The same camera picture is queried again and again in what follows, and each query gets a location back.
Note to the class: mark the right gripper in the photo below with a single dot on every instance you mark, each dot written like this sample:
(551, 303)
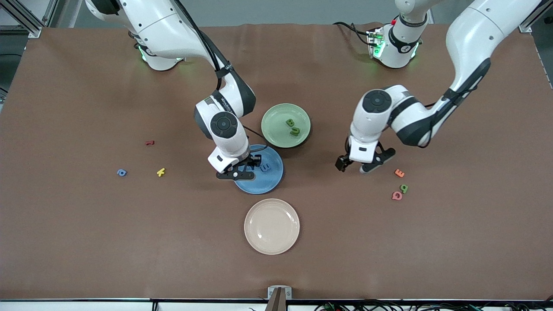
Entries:
(252, 160)

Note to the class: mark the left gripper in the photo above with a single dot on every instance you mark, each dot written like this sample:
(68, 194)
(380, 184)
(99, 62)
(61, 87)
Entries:
(343, 162)

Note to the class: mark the blue foam letter E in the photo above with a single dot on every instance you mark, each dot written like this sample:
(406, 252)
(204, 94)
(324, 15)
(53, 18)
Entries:
(267, 169)

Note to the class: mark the green foam letter U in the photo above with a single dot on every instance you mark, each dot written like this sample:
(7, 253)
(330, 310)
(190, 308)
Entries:
(297, 130)

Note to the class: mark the green foam letter P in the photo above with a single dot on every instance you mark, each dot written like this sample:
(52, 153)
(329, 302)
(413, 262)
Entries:
(406, 188)

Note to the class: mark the blue foam letter Q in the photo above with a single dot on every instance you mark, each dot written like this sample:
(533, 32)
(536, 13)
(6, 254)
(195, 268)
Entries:
(119, 172)

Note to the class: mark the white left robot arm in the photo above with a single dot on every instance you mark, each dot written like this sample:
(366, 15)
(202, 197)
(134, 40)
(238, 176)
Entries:
(475, 39)

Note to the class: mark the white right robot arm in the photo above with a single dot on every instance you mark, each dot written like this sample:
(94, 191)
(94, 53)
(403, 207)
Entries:
(164, 26)

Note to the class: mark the blue plate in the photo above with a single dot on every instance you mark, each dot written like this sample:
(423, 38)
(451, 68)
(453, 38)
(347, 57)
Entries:
(268, 183)

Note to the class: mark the green plate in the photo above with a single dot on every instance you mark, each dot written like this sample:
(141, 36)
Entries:
(276, 129)

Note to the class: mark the orange foam letter E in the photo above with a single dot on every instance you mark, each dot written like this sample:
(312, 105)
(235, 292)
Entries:
(399, 173)

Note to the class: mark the red foam letter Q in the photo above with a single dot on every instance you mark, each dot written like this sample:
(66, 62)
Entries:
(393, 196)

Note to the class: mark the beige plate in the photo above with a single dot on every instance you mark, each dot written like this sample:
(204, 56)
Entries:
(272, 226)

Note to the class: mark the yellow foam letter K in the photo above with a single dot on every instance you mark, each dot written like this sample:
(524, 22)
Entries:
(160, 172)

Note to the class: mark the brown table cover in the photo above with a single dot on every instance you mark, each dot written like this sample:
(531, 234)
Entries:
(345, 259)

